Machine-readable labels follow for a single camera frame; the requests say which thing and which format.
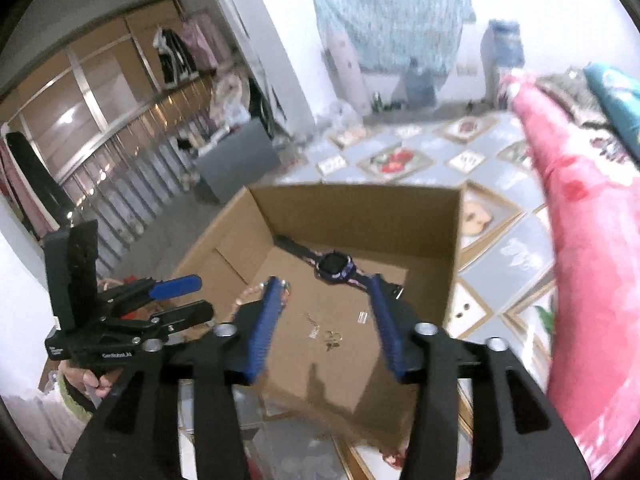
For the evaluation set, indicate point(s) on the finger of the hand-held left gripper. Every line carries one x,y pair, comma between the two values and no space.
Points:
190,312
175,286

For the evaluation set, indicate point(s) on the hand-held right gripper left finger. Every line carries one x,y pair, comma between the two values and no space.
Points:
262,330

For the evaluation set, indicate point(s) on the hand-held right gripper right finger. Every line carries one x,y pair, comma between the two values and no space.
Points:
385,330

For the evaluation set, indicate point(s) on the silver hoop earring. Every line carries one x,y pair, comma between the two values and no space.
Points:
332,338

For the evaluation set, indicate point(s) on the dark blue smart watch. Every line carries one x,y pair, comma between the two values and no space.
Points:
334,263

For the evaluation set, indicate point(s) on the brown cardboard box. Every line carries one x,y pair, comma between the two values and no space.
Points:
350,220

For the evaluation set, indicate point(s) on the person's left hand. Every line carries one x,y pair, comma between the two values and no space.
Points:
95,382

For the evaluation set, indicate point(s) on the black hanging coat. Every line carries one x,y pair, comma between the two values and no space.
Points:
30,175

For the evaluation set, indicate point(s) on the metal railing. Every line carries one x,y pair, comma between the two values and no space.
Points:
145,160

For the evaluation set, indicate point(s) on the grey box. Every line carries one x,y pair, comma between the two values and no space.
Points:
240,160

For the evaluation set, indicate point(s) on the grey fuzzy blanket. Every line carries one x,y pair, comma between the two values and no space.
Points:
35,425

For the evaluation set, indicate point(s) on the wooden sliding door wardrobe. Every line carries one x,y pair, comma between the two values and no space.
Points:
100,85

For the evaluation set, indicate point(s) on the white fluffy garment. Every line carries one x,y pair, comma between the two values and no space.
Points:
230,92

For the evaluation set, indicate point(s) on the pink blanket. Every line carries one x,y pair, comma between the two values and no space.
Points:
590,260

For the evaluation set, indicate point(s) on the clear plastic bag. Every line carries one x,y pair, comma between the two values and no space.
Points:
342,116

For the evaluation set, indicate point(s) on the black white hanging garment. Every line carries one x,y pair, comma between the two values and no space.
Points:
172,57

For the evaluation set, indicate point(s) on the pink hanging garment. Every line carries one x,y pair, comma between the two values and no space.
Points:
200,42

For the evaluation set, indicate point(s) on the grey patterned blanket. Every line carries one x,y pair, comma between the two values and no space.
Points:
570,90

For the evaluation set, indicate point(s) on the blue white standing object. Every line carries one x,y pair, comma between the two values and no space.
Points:
505,45

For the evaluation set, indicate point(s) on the teal patterned curtain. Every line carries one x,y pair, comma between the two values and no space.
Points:
390,15

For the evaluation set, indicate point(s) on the teal blanket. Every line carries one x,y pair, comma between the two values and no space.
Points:
617,105

